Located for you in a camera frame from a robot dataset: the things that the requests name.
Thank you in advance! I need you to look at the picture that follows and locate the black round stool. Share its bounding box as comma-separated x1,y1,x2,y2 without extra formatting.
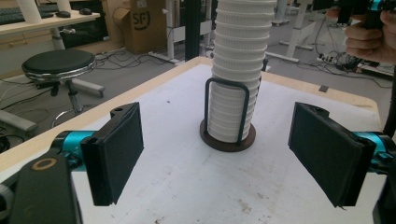
0,49,106,134

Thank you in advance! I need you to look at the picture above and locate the black vertical post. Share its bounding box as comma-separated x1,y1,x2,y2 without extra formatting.
185,0,202,62

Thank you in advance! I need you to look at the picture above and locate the black wire cup holder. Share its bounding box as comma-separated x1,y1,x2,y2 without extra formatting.
199,77,257,153

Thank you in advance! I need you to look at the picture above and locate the stack of white paper cups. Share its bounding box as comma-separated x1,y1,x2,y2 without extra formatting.
207,0,277,144

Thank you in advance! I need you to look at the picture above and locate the white power strip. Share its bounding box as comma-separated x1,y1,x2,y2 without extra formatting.
317,52,345,65

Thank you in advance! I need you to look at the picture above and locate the wooden office desk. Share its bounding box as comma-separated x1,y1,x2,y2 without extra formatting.
0,8,102,52

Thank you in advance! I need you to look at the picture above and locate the brown cardboard box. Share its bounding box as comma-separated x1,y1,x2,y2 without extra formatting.
120,0,167,55

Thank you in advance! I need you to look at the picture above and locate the white desk frame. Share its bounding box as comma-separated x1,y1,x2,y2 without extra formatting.
148,0,213,64

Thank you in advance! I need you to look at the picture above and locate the black keyboard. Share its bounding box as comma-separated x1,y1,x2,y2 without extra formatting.
0,3,60,26

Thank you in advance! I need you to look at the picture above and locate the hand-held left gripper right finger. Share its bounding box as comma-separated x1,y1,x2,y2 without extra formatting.
288,102,396,209

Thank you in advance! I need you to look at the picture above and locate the white desk leg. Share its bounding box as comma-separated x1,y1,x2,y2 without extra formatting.
265,0,316,63

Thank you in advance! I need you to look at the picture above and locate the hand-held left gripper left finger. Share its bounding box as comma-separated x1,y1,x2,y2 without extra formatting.
50,102,145,207

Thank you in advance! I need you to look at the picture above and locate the white table mat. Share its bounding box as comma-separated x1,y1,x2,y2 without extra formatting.
0,63,389,224

